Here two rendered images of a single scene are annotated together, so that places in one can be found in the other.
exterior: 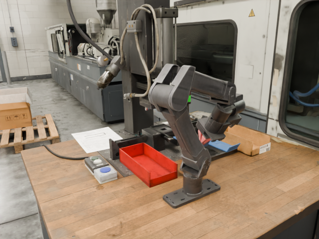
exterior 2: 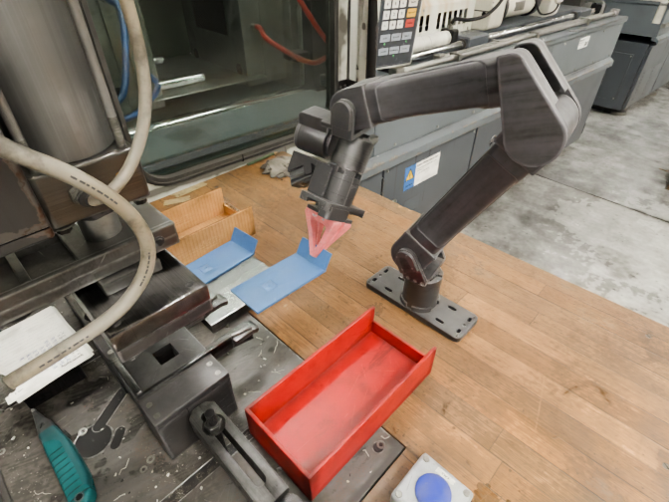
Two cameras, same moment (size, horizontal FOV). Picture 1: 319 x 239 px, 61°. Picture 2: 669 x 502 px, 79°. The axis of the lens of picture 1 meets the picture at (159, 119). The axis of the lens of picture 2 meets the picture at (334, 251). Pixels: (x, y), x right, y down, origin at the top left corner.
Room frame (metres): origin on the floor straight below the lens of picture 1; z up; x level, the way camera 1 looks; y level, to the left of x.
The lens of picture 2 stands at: (1.05, 0.37, 1.43)
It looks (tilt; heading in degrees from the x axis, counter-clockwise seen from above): 38 degrees down; 257
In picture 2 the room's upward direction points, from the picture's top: straight up
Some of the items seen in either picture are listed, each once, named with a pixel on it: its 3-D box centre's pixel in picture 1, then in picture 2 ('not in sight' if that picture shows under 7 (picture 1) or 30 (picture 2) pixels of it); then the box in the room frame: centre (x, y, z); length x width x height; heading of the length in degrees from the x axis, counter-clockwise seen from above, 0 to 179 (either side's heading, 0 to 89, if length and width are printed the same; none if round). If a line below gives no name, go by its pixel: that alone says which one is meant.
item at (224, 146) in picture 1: (221, 142); (216, 256); (1.13, -0.28, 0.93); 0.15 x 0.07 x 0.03; 36
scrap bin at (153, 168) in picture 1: (146, 162); (346, 388); (0.96, 0.05, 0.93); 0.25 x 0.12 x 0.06; 32
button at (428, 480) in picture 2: (105, 170); (432, 494); (0.90, 0.21, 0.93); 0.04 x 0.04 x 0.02
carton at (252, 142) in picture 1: (239, 138); (187, 233); (1.19, -0.38, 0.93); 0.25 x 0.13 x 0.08; 32
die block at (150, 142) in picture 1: (165, 137); (163, 372); (1.20, -0.03, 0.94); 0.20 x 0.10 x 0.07; 122
